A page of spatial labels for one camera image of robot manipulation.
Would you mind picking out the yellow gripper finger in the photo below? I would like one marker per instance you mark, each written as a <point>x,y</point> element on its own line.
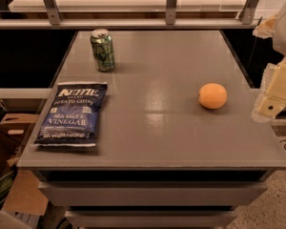
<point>271,99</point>
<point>266,28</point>

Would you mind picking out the orange fruit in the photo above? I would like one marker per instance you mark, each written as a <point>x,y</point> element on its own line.
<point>212,96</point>

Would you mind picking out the green soda can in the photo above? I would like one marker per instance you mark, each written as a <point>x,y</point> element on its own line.
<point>102,49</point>

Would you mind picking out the blue Kettle chips bag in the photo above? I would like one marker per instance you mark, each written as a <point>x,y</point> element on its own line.
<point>72,118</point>

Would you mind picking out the grey upper drawer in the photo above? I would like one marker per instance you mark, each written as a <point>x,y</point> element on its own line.
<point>152,193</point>

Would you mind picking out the grey drawer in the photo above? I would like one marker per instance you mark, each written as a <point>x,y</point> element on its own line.
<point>150,219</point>
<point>152,193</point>

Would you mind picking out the grey lower drawer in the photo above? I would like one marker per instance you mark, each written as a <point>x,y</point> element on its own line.
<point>150,219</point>

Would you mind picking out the brown cardboard box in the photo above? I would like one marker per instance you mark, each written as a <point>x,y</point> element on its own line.
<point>18,188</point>

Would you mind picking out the grey metal railing frame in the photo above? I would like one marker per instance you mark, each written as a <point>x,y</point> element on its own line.
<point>128,14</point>

